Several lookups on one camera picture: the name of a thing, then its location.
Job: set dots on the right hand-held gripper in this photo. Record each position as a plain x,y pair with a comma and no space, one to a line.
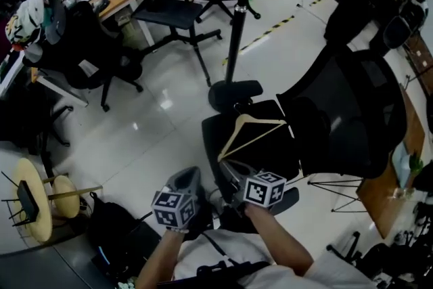
264,191

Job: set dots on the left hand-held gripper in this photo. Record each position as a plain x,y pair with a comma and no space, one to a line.
174,210

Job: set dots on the black coat rack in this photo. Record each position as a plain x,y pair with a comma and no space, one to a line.
235,44

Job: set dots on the person's left forearm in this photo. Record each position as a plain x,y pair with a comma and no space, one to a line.
159,260

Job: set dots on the person's right forearm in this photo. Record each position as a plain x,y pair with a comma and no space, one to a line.
277,240

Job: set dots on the black backpack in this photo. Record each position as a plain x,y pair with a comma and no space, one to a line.
115,223

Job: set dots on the person's white shirt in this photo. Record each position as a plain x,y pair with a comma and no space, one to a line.
236,247

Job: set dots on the black chest harness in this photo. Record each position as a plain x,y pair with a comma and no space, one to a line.
220,269

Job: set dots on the small round yellow stool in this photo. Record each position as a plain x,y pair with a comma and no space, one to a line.
66,196

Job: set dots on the black mesh office chair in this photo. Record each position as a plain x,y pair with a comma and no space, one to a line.
338,111

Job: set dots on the large round yellow stool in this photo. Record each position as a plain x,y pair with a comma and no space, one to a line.
32,213

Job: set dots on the black swivel chair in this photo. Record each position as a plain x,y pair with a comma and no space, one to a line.
348,250

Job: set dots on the black router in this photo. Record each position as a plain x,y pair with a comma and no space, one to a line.
27,203

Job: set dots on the dark wooden table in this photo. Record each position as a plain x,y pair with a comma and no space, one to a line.
382,206

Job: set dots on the black display stand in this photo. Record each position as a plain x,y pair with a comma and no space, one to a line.
169,15

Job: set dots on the teal table mat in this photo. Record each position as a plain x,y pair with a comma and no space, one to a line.
400,162

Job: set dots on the clear glass vase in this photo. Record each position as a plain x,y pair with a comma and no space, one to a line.
403,193

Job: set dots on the small potted plant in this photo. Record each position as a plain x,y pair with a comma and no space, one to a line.
416,164

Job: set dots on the black round device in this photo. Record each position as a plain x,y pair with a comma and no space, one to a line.
101,3

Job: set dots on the grey cap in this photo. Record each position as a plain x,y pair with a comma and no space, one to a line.
55,20

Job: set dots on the patterned white garment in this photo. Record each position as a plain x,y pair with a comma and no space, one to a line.
23,20

